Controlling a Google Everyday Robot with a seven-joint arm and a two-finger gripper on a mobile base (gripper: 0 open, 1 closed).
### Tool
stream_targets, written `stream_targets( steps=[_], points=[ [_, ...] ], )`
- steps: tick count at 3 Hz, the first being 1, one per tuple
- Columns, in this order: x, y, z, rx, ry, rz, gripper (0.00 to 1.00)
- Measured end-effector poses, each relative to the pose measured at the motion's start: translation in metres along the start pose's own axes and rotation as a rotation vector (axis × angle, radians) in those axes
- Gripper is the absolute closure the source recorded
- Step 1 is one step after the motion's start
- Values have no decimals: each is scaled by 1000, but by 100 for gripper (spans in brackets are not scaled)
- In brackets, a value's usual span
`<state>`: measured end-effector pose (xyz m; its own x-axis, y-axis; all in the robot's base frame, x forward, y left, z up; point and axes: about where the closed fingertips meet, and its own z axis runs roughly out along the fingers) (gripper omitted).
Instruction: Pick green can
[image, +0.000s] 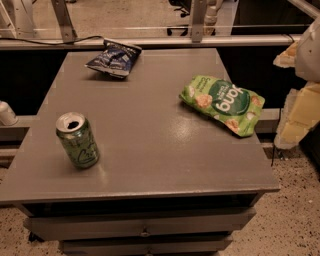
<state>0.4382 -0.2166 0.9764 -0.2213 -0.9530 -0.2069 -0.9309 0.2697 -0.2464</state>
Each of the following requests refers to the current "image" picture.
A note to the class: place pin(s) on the centre metal bracket post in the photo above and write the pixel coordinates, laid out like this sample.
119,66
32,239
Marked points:
197,22

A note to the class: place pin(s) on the white cylinder at left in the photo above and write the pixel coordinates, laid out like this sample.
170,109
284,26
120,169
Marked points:
7,115

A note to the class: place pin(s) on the metal bracket post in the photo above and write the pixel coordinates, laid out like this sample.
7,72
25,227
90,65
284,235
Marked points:
67,30
197,22

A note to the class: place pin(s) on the dark blue chip bag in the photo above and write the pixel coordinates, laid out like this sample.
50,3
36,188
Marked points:
117,59

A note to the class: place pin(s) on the green soda can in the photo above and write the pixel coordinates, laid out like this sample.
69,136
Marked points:
75,134

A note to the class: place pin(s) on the upper grey drawer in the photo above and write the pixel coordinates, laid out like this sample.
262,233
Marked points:
140,224

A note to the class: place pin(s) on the left metal bracket post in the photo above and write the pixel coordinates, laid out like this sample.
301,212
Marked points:
67,30

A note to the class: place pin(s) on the metal frame rail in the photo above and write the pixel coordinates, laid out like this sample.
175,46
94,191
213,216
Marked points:
97,42

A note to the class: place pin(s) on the green snack bag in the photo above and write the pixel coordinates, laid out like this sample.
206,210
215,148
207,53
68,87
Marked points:
237,108

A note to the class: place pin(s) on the lower grey drawer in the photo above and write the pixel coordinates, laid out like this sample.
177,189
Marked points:
146,246

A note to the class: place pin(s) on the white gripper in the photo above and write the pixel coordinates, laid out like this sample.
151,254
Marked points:
310,55

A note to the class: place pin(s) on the grey drawer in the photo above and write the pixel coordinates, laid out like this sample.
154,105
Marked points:
140,224
146,246

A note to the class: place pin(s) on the grey drawer cabinet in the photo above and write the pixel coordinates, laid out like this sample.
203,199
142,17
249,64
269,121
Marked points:
156,153

